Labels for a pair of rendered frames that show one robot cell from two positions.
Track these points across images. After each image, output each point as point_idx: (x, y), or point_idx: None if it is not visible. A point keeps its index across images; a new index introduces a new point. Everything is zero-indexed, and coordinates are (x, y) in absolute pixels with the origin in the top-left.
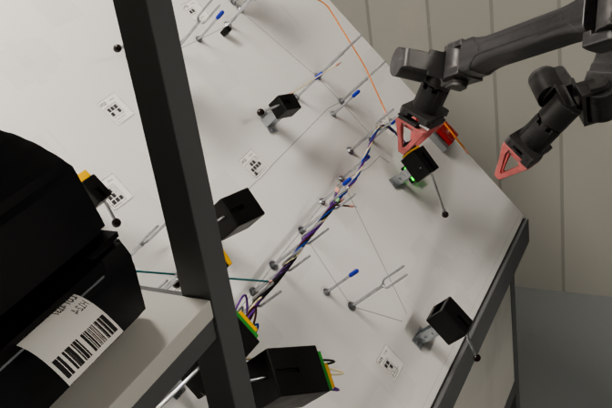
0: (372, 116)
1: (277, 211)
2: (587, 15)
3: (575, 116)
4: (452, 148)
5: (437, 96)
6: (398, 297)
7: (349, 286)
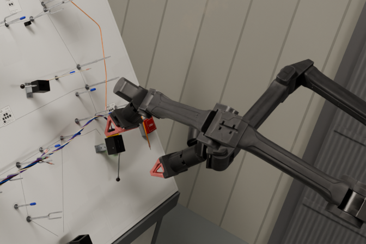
0: (104, 101)
1: (7, 148)
2: (206, 123)
3: (200, 162)
4: (150, 135)
5: (135, 114)
6: (63, 220)
7: (33, 206)
